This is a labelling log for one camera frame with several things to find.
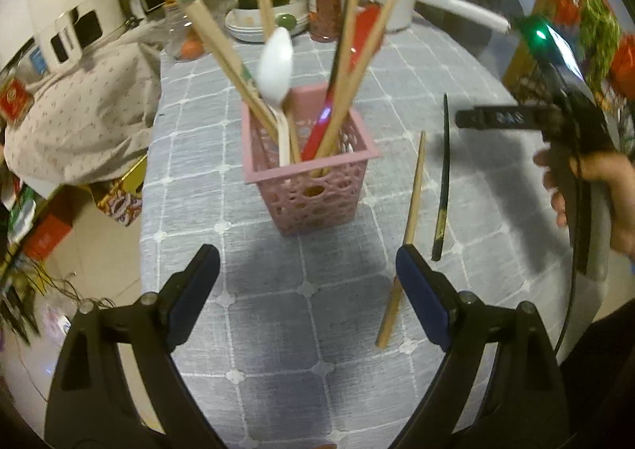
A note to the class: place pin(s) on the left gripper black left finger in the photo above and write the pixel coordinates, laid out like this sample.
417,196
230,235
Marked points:
90,405

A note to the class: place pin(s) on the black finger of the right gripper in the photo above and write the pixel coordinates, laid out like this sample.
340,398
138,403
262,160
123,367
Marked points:
500,118

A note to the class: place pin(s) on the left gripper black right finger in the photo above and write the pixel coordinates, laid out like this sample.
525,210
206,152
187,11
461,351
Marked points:
524,405

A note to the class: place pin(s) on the black chopstick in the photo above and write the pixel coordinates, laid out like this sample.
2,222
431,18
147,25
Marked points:
440,229
343,50

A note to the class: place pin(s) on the red plastic spoon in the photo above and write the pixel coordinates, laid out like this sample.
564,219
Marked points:
365,21

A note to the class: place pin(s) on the pink perforated utensil holder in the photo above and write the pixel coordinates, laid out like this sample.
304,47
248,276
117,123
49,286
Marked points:
306,196

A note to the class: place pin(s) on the white plastic spoon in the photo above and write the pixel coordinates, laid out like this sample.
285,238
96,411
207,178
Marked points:
273,77

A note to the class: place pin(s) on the printed bamboo chopstick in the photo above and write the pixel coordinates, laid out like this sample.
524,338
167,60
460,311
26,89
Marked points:
216,43

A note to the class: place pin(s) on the long bamboo chopstick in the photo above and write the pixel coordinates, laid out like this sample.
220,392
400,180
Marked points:
268,23

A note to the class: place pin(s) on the person's right hand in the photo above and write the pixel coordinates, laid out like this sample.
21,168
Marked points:
610,179

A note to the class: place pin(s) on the red plastic bag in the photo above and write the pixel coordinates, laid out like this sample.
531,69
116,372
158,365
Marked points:
620,76

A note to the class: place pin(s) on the green leafy vegetable bunch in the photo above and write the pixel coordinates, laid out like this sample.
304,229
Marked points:
599,38

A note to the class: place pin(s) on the grey checked tablecloth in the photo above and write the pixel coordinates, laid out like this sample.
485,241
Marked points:
283,354

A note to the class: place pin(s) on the floral cloth draped cabinet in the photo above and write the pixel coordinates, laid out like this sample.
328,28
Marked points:
93,122

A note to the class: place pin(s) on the red labelled vase jar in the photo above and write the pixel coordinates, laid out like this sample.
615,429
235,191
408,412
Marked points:
15,101

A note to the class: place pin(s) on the clear glass jar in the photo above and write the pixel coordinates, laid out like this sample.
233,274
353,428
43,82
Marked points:
183,42

